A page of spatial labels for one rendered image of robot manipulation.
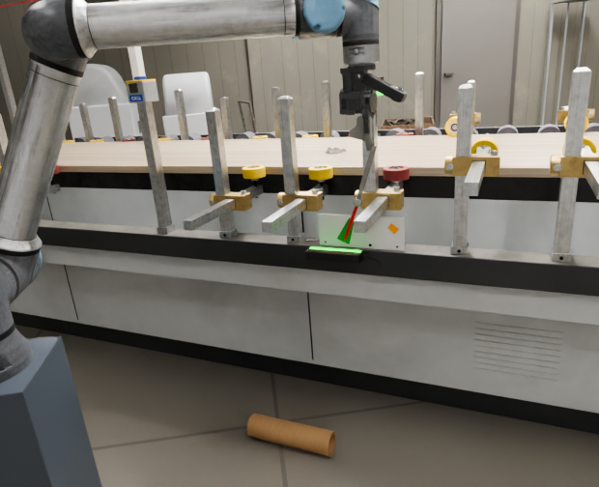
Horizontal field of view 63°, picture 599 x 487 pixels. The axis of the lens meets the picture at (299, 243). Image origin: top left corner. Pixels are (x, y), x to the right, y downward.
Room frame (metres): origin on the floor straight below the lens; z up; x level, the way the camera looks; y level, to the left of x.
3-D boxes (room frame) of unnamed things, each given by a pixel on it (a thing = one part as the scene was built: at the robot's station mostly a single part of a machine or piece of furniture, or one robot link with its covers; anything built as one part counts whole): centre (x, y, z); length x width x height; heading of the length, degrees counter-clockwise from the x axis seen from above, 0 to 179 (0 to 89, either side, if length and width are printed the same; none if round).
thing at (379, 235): (1.36, -0.18, 0.75); 0.26 x 0.01 x 0.10; 66
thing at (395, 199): (1.36, -0.24, 0.84); 0.13 x 0.06 x 0.05; 66
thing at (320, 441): (1.36, 0.08, 0.04); 0.30 x 0.08 x 0.08; 66
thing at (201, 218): (1.51, 0.22, 0.82); 0.43 x 0.03 x 0.04; 156
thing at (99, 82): (6.05, 2.16, 0.73); 0.74 x 0.63 x 1.46; 96
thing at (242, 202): (1.56, 0.22, 0.82); 0.13 x 0.06 x 0.05; 66
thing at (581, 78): (1.16, -0.67, 0.93); 0.03 x 0.03 x 0.48; 66
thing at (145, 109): (1.68, 0.48, 0.92); 0.05 x 0.04 x 0.45; 66
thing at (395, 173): (1.49, -0.32, 0.85); 0.08 x 0.08 x 0.11
